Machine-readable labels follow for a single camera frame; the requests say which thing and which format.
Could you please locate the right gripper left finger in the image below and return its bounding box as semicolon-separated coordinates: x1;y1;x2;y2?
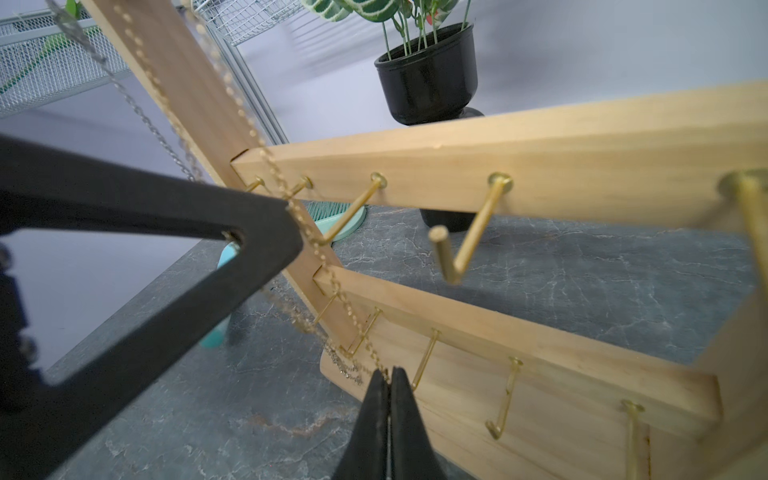
1;137;302;479

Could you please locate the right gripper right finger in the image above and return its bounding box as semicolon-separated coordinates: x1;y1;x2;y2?
331;367;448;480

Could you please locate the gold chain necklace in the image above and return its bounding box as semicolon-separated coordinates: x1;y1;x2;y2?
110;0;391;382

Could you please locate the wooden jewelry display stand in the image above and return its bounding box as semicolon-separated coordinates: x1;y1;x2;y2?
86;1;767;479

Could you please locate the pink artificial tulip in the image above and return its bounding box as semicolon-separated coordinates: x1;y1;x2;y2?
1;0;82;94

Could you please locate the potted green plant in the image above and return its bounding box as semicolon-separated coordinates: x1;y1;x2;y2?
299;0;486;234

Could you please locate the white mesh wall basket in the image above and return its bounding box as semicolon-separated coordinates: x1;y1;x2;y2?
1;10;109;117

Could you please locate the white wire wall shelf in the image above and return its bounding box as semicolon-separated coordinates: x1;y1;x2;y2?
192;0;304;46

